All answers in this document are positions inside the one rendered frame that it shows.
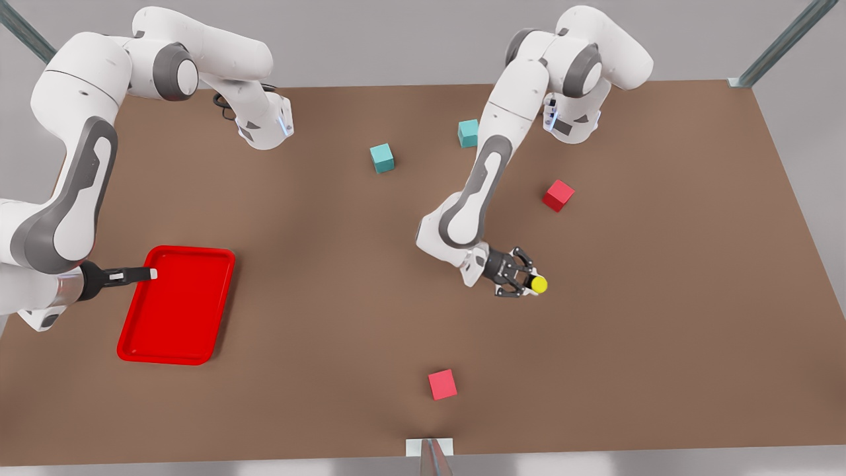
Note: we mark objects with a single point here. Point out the small yellow ball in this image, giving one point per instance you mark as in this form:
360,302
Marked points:
540,285

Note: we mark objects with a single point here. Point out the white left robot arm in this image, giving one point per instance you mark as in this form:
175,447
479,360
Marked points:
515,99

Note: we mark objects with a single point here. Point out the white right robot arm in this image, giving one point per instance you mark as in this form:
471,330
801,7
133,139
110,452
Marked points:
73,86

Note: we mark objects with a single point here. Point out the red plastic tray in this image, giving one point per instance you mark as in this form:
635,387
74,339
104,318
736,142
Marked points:
178,311

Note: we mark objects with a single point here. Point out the red cube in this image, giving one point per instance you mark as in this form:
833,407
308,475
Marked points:
442,385
558,196

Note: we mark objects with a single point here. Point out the teal cube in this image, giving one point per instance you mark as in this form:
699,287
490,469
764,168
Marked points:
382,158
468,133

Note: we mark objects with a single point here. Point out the silver frame post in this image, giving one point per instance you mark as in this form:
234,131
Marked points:
783,43
431,456
26,33

